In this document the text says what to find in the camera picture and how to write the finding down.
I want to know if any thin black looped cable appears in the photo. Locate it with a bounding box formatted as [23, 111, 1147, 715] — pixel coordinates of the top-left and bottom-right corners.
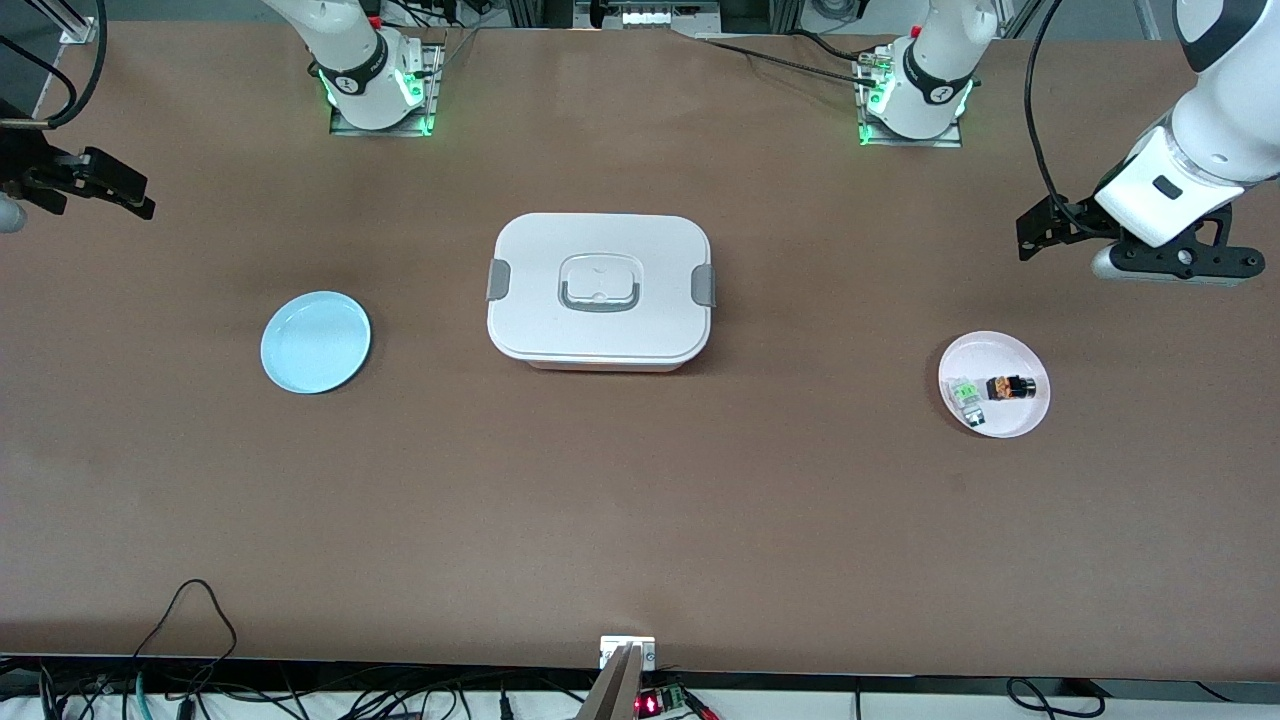
[130, 578, 239, 683]

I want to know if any aluminium frame profile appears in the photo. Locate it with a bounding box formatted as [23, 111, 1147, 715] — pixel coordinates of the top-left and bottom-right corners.
[20, 0, 98, 44]

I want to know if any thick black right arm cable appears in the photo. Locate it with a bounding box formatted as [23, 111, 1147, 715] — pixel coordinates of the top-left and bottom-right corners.
[0, 0, 109, 129]

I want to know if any circuit board with red light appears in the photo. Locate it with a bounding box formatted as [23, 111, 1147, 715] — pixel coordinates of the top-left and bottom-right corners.
[635, 683, 693, 717]

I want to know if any white lidded lunch box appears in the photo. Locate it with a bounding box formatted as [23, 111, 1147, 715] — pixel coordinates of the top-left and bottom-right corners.
[486, 212, 717, 373]

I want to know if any white lit device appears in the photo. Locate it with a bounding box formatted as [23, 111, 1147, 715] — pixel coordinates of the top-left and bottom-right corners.
[620, 5, 721, 28]

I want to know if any pink round plate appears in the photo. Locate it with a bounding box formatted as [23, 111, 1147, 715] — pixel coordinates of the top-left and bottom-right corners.
[937, 330, 1051, 439]

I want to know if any black coiled cable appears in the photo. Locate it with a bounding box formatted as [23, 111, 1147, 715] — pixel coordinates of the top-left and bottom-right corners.
[1005, 677, 1107, 719]

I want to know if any green and clear switch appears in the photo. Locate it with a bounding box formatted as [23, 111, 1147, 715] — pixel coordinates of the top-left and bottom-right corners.
[948, 378, 989, 426]

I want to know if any light blue round plate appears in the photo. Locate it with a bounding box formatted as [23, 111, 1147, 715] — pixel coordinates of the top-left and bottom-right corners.
[260, 290, 372, 395]

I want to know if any long black cable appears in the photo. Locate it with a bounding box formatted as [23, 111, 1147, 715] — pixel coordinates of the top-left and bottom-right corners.
[672, 30, 883, 81]

